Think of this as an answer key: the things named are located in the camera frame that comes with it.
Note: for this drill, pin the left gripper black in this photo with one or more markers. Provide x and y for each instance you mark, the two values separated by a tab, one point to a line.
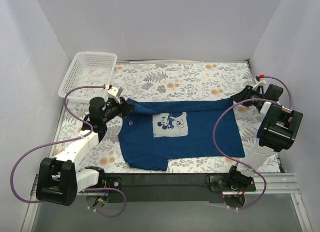
122	105

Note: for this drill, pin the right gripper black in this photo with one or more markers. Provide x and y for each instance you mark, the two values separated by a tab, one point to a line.
247	92

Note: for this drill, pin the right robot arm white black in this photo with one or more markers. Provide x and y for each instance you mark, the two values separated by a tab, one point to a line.
277	132

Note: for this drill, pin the blue t shirt cartoon print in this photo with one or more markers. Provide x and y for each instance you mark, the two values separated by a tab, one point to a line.
155	132

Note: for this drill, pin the aluminium frame rail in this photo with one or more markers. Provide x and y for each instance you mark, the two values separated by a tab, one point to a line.
276	183

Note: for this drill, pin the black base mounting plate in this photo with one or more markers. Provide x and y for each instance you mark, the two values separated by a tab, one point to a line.
169	187

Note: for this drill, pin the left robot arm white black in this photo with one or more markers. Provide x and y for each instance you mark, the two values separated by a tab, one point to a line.
60	178

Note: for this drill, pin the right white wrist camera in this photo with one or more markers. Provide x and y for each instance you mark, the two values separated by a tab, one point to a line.
260	81

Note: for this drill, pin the white plastic perforated basket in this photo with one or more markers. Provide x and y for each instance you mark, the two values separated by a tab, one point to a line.
88	69

